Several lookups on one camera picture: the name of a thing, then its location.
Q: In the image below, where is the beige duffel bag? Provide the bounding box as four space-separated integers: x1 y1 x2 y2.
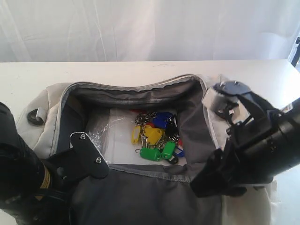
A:
16 75 278 225

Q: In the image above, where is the black stand at right edge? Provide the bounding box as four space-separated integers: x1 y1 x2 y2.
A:
291 37 300 67

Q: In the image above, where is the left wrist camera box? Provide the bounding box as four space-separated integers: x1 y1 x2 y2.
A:
70 132 110 180

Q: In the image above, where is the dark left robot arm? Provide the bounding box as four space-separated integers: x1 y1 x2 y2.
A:
0 103 88 225

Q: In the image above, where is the bunch of coloured key tags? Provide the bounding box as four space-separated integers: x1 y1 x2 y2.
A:
131 109 185 165

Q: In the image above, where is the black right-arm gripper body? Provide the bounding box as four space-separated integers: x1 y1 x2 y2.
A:
210 93 300 188

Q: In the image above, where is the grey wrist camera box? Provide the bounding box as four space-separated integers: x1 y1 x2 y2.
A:
202 80 255 125

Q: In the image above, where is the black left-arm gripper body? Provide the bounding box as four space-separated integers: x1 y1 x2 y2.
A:
14 150 94 225

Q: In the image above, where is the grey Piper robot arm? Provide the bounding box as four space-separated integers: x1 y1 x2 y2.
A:
190 106 300 197

